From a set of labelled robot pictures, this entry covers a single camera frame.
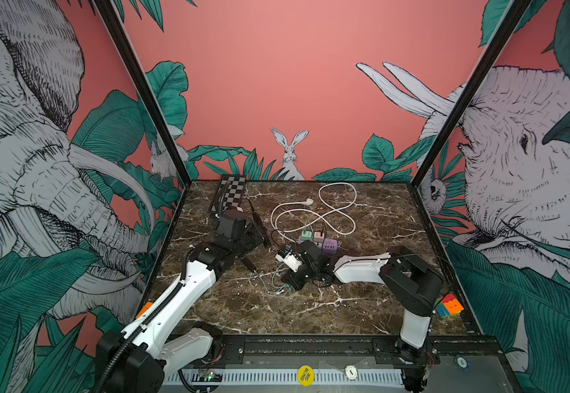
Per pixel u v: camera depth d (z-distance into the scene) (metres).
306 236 0.93
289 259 0.82
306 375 0.70
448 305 0.79
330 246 0.96
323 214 1.07
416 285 0.48
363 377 0.70
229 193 1.11
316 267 0.71
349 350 0.76
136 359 0.37
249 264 0.93
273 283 0.88
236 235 0.59
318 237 0.93
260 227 0.74
